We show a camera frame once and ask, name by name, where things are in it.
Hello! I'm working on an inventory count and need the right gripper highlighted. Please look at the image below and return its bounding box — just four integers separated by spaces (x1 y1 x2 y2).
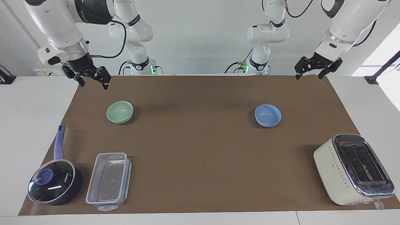
62 53 112 90

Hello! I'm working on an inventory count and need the blue bowl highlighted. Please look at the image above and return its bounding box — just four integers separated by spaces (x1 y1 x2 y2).
254 104 282 128

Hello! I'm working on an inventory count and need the cream and chrome toaster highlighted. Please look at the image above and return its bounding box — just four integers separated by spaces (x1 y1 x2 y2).
313 133 396 209

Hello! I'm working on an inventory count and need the black stand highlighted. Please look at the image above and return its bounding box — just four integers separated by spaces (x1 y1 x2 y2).
364 51 400 85
0 65 17 85

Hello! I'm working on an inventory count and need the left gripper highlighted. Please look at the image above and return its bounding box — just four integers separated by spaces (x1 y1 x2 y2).
294 52 343 80

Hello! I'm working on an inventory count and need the black cable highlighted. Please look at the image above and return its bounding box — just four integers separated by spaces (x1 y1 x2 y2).
285 0 314 18
118 61 132 76
88 20 127 59
224 47 255 74
352 20 377 48

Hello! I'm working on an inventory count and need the glass lid with blue knob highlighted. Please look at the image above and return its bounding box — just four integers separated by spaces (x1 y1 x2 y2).
27 159 77 204

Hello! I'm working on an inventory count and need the clear plastic container lid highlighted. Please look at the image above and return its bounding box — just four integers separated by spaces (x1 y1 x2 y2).
93 158 133 212

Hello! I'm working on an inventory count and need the clear plastic food container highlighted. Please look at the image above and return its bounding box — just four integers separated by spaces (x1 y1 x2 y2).
86 152 128 205

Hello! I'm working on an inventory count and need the dark blue saucepan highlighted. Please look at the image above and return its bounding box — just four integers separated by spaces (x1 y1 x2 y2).
27 124 84 206

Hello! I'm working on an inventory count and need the green bowl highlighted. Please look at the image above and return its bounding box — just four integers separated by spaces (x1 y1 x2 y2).
106 101 134 124

